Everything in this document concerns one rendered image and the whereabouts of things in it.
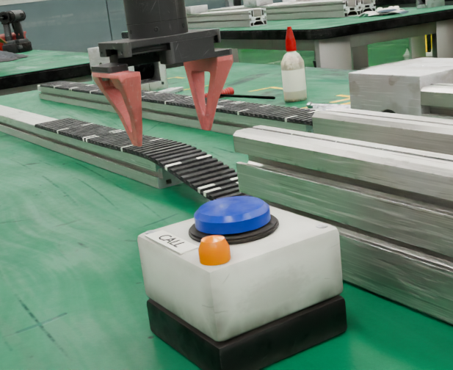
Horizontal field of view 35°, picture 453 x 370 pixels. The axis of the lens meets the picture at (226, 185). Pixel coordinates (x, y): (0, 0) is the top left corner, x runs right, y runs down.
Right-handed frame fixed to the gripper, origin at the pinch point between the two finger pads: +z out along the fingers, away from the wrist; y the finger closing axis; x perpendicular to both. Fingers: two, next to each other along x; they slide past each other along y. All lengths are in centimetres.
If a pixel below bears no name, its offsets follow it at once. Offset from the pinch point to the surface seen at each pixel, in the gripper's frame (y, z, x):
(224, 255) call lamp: -16.2, -0.7, -35.0
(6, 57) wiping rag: 58, 5, 262
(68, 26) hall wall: 381, 12, 1046
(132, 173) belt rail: -2.0, 5.0, 6.6
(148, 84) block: 34, 4, 74
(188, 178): -2.0, 3.7, -5.8
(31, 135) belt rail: -1.7, 4.6, 41.5
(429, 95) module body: 13.8, -2.1, -20.5
